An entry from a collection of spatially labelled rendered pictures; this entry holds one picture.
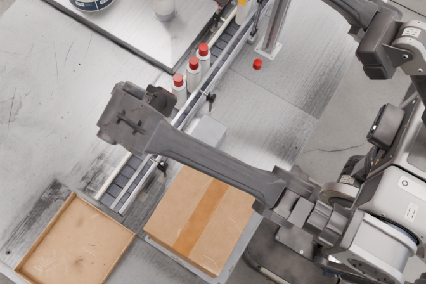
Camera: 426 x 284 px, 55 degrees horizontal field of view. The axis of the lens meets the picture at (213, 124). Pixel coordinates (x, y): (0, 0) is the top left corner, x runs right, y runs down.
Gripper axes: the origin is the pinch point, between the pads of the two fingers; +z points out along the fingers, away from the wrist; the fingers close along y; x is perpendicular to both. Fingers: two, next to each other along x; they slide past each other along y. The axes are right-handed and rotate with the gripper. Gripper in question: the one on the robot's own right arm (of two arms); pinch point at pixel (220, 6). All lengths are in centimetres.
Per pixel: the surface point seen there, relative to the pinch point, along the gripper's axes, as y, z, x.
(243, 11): -5.6, 3.8, 7.5
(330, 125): -33, 101, 66
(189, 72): 30.8, -2.1, 5.9
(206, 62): 23.1, -0.2, 8.4
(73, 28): 29, 19, -51
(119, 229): 84, 19, 12
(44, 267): 107, 20, -1
